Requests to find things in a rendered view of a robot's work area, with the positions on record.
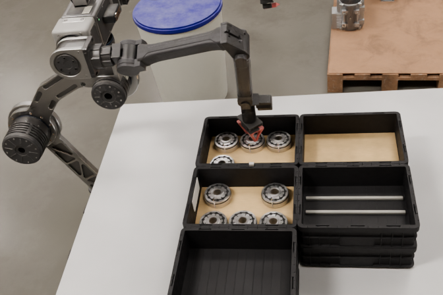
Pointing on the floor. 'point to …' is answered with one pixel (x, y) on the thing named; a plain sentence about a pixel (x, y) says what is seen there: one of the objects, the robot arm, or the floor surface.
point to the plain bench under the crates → (165, 138)
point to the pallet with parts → (385, 29)
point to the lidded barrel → (201, 2)
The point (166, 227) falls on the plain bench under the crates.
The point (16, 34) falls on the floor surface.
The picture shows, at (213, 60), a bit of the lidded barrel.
